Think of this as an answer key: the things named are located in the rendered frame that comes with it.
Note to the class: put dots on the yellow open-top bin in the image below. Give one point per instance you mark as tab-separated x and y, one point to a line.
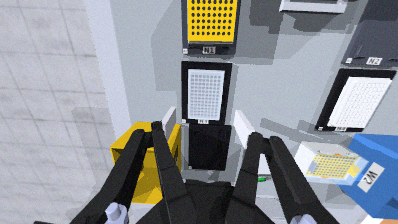
148	190

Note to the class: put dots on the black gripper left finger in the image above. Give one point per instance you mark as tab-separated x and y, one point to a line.
112	202

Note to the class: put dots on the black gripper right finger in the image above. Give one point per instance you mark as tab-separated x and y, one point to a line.
299	203

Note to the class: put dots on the dark grey bench mat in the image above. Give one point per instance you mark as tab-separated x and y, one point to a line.
283	69

